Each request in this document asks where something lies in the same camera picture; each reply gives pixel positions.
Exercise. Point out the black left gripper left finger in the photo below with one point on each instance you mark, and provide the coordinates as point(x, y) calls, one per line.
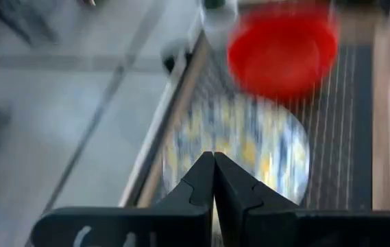
point(146, 226)

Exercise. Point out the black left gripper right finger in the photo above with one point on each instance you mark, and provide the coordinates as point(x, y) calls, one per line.
point(318, 228)

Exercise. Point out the yellow bowl with blue floral inside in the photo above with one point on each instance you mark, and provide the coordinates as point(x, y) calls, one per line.
point(249, 137)

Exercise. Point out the red plastic bowl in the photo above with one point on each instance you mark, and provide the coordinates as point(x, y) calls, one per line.
point(280, 55)

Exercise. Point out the black perforated metal shelf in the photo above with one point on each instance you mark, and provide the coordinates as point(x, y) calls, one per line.
point(338, 144)

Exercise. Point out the white planter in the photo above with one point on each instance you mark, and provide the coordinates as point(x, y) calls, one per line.
point(217, 24)

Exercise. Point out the green leafy plant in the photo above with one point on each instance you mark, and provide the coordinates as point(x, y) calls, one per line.
point(214, 3)

